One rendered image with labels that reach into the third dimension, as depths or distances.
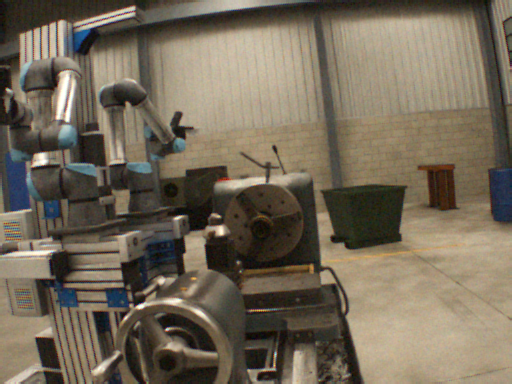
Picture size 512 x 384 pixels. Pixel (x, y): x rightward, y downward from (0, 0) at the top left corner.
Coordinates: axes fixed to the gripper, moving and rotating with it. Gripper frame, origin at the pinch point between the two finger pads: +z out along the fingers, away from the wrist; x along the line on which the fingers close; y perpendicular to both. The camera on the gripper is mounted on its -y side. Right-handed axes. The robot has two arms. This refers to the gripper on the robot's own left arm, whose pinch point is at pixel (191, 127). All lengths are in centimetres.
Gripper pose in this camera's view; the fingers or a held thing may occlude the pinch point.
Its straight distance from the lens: 264.3
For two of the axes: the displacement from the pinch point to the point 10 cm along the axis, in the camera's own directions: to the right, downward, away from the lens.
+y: -0.1, 9.9, 1.2
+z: 5.2, -1.0, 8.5
